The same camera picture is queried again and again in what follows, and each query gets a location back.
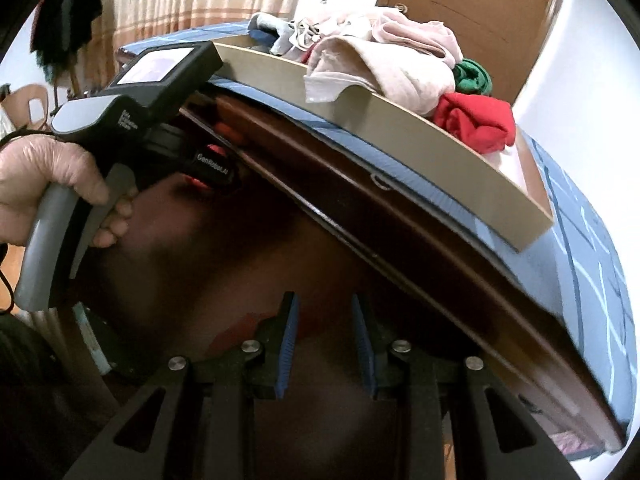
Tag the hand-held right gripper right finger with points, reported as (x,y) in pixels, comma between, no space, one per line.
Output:
(362,350)

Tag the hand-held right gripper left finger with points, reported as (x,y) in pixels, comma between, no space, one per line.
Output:
(289,350)

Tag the bright red underwear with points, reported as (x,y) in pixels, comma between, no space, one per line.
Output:
(197,181)

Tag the brown wooden drawer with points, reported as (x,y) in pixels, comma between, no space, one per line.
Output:
(225,270)

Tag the grey and navy sock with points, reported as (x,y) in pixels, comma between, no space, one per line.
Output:
(270,32)

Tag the dark red underwear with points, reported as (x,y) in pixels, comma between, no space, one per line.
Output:
(307,54)

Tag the grey striped underwear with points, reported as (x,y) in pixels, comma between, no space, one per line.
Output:
(305,32)

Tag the beige wooden tray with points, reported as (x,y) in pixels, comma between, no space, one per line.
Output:
(425,160)

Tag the beige underwear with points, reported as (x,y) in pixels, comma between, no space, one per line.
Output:
(350,25)

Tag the cream dotted underwear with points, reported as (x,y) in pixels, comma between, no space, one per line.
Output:
(390,75)

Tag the red knotted underwear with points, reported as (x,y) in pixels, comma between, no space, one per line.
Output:
(475,120)

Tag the pale pink underwear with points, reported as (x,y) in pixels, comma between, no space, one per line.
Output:
(420,35)

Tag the green underwear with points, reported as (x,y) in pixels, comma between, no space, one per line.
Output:
(472,77)

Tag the person's left hand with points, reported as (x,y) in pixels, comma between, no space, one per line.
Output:
(40,170)

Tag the dark hanging clothes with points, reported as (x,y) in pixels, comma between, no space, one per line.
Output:
(65,15)

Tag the pink lace table cover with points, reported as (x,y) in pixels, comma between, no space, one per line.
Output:
(570,447)

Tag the blue plaid tablecloth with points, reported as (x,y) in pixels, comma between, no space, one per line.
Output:
(590,260)

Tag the brass door knob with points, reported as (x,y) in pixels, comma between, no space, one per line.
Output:
(401,8)

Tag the brown wooden door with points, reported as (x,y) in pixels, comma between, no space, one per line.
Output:
(475,10)

